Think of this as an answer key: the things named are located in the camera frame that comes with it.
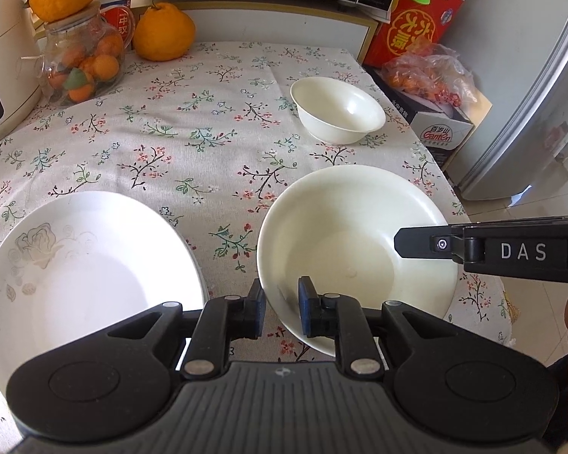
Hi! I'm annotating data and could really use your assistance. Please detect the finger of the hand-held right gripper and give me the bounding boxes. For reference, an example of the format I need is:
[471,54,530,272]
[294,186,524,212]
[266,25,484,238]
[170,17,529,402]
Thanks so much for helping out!
[394,223,467,262]

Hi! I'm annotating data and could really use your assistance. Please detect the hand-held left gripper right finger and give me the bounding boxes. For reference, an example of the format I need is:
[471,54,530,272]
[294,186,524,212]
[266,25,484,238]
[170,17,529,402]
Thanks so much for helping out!
[297,275,455,379]

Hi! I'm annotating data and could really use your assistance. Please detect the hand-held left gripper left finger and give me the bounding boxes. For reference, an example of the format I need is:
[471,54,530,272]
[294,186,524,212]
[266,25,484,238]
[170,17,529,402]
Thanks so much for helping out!
[106,278,267,379]

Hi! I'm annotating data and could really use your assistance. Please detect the large cream bowl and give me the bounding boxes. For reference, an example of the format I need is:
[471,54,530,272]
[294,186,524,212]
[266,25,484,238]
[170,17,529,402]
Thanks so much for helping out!
[256,165,459,358]

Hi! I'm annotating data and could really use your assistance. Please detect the white plate with grey flower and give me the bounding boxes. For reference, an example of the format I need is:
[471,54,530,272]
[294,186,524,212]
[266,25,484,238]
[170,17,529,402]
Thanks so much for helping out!
[0,191,205,389]

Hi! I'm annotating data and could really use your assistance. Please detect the black carton box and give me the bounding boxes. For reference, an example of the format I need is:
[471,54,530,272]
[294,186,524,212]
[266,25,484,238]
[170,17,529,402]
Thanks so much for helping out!
[367,66,493,168]

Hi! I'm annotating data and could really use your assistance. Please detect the silver refrigerator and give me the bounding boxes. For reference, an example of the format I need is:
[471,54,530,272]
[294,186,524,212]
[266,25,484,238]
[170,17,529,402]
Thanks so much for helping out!
[457,0,568,202]

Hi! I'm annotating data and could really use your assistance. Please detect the small white bowl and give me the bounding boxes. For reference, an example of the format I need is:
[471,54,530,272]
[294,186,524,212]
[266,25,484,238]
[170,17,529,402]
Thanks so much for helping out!
[290,76,386,145]

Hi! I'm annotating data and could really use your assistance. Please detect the plastic bag of small oranges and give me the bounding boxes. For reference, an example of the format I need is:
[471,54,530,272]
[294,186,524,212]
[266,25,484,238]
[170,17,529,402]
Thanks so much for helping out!
[379,42,479,107]

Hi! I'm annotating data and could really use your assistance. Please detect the floral tablecloth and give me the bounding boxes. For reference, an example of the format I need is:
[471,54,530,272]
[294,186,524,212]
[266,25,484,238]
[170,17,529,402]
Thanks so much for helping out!
[0,40,514,440]

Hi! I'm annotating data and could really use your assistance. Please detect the red gift box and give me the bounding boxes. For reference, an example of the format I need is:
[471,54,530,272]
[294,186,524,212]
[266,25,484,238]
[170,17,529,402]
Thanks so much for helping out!
[364,0,469,69]

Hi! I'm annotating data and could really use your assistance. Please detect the glass jar of small oranges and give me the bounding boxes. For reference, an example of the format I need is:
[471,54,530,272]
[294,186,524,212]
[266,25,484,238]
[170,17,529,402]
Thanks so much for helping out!
[38,2,126,107]

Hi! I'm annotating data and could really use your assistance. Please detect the red labelled cup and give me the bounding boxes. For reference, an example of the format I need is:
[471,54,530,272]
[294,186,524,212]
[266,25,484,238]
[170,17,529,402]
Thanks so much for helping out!
[99,2,138,50]

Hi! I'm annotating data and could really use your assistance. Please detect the white air fryer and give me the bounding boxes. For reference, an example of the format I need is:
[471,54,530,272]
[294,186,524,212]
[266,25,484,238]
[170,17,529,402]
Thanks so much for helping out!
[0,0,45,152]

